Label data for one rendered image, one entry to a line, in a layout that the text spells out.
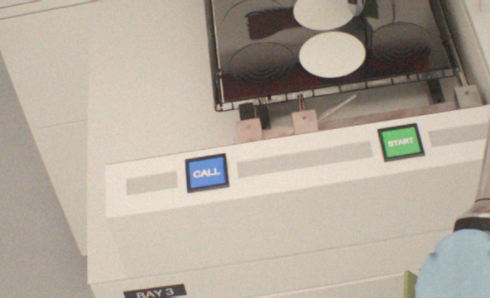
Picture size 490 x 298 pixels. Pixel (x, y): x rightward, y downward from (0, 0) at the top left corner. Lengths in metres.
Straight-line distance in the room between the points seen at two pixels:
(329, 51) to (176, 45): 0.30
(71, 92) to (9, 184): 0.77
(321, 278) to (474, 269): 0.63
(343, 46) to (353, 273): 0.35
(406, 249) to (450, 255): 0.57
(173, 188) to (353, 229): 0.25
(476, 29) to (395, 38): 0.15
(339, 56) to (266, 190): 0.33
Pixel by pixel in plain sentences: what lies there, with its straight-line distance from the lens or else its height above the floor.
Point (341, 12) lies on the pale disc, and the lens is 1.73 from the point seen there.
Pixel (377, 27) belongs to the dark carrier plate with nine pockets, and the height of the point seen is 0.90.
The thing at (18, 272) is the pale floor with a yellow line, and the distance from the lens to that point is 2.67.
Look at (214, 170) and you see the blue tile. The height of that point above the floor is 0.96.
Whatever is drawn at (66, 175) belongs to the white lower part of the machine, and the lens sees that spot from 2.31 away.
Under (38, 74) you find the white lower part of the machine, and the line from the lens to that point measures 2.11.
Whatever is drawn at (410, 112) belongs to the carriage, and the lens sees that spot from 1.60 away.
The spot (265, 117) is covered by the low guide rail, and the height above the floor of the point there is 0.85.
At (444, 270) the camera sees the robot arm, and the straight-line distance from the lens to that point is 0.99.
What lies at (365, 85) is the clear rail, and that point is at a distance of 1.61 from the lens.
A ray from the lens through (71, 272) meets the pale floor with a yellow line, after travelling 2.62.
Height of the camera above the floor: 2.04
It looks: 48 degrees down
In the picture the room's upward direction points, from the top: 11 degrees counter-clockwise
